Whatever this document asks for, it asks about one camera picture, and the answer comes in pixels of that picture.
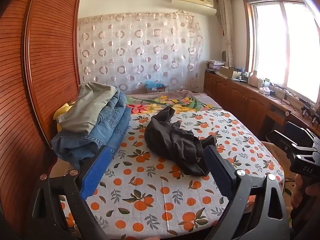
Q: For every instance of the circle pattern sheer curtain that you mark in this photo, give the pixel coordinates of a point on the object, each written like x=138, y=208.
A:
x=140, y=50

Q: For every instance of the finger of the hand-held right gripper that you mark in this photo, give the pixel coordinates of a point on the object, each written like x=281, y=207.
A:
x=297, y=131
x=280, y=140

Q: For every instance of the stack of papers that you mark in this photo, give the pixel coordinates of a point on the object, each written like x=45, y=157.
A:
x=215, y=65

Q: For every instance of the long wooden cabinet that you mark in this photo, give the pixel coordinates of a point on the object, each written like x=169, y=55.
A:
x=235, y=97

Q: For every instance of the open cardboard box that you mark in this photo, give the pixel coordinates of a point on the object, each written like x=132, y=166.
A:
x=228, y=72

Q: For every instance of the khaki folded pants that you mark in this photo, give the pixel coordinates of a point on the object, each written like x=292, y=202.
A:
x=87, y=105

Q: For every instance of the blue plastic bag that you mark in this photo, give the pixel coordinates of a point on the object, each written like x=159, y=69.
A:
x=152, y=83

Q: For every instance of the black pants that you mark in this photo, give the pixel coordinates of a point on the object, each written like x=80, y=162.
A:
x=175, y=140

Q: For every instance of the white plastic bottle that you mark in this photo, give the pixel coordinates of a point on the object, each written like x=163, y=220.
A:
x=253, y=81

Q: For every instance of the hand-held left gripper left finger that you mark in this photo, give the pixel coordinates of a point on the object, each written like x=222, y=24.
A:
x=96, y=172

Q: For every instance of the orange fruit print bed sheet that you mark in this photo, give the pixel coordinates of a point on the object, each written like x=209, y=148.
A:
x=150, y=187

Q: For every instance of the yellow plush toy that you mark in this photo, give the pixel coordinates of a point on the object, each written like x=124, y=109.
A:
x=61, y=112

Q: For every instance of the white air conditioner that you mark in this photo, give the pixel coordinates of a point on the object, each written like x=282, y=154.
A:
x=193, y=3

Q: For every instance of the folded blue jeans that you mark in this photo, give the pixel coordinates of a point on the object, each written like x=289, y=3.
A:
x=75, y=147
x=113, y=110

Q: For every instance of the person's right hand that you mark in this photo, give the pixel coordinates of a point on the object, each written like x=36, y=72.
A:
x=298, y=187

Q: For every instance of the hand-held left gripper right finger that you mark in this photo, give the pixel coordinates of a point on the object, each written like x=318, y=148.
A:
x=220, y=172

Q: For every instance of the window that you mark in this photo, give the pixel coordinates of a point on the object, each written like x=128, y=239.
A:
x=282, y=45

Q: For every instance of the small cardboard box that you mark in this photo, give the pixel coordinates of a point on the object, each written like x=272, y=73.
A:
x=157, y=90

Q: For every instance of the floral blanket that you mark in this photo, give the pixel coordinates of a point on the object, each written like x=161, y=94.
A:
x=160, y=100

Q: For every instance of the white window curtain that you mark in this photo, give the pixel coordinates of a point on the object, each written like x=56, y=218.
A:
x=226, y=25

